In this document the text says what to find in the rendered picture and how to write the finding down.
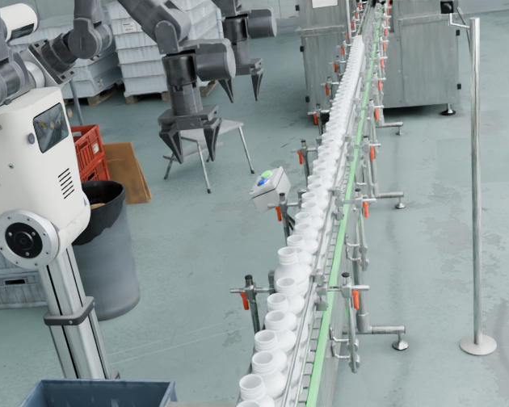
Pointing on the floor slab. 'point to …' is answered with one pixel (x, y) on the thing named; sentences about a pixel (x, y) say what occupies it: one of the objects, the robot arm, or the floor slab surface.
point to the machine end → (312, 53)
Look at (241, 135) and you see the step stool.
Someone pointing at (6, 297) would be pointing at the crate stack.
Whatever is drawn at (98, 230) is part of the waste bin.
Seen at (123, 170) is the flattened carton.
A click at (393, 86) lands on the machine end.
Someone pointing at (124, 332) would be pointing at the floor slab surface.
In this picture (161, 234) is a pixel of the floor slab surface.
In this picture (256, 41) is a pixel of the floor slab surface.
